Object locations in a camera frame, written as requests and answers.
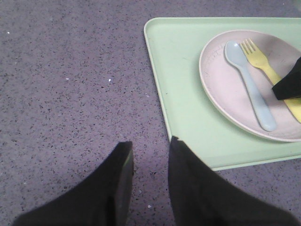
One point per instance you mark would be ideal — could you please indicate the beige round plate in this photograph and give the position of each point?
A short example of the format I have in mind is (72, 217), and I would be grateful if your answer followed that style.
(225, 88)

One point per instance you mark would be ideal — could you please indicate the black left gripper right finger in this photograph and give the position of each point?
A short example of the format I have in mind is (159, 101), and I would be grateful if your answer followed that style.
(200, 197)

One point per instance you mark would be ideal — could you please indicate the light green plastic tray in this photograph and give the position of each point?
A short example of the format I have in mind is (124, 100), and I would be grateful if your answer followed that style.
(175, 45)

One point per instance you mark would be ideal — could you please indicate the light blue plastic spoon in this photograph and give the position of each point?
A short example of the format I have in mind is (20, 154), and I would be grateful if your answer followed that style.
(235, 56)

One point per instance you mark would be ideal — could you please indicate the yellow plastic fork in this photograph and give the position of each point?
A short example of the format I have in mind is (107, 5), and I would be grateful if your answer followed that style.
(257, 59)

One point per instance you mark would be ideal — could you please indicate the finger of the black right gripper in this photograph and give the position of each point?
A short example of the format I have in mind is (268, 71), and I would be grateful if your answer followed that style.
(290, 86)

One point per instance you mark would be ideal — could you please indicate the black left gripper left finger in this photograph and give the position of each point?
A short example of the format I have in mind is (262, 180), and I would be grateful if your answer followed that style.
(102, 199)

